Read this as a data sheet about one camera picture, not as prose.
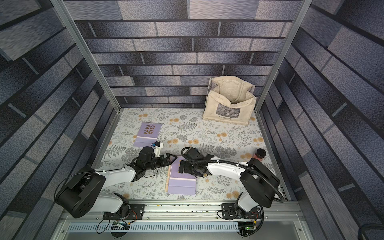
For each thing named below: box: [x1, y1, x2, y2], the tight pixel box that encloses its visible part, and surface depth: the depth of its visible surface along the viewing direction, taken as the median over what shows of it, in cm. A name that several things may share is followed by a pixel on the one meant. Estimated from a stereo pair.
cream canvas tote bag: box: [202, 76, 257, 125], surface depth 103 cm
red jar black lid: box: [252, 148, 267, 162], surface depth 89 cm
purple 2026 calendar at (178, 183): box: [165, 156, 197, 196], surface depth 82 cm
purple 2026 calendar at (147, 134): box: [133, 122, 162, 148], surface depth 106 cm
